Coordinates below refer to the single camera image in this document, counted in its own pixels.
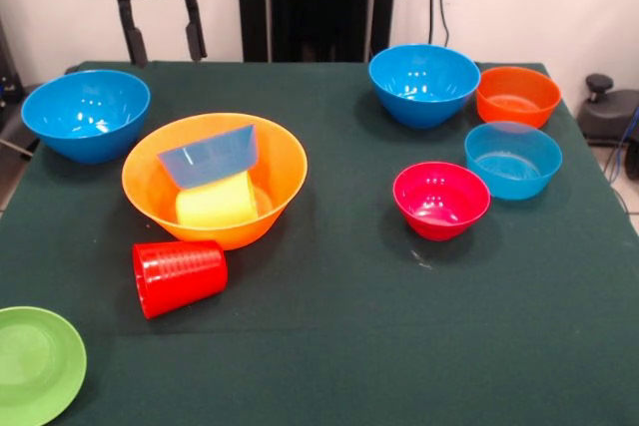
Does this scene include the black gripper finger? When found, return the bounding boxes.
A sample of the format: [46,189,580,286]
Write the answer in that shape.
[115,0,150,68]
[179,0,209,63]

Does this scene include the pink bowl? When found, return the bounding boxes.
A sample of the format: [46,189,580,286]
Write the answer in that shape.
[391,161,492,241]

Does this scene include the dark green tablecloth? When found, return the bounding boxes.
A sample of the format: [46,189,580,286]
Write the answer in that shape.
[0,60,639,426]

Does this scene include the large yellow bowl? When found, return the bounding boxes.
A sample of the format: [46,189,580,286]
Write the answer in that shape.
[121,112,309,251]

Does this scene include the black stand base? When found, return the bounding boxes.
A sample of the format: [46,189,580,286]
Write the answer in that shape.
[577,73,639,148]
[0,91,41,158]

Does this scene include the green bowl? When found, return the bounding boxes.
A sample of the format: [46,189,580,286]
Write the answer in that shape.
[0,306,88,426]

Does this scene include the orange bowl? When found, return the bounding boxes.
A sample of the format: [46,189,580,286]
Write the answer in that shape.
[475,66,563,130]

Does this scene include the blue cable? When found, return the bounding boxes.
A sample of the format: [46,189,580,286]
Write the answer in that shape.
[603,111,639,188]

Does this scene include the small blue bowl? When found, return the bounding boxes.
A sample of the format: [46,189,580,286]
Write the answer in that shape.
[157,124,260,192]
[463,121,564,202]

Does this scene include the black equipment case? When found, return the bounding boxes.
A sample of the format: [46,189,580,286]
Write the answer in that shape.
[0,16,25,106]

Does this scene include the yellow cup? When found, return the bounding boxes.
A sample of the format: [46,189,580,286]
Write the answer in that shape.
[175,171,260,227]

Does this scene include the red cup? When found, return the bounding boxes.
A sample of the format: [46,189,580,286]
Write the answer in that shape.
[132,239,229,320]

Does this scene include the large blue bowl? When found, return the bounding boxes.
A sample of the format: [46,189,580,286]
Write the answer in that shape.
[20,69,152,166]
[367,43,482,130]

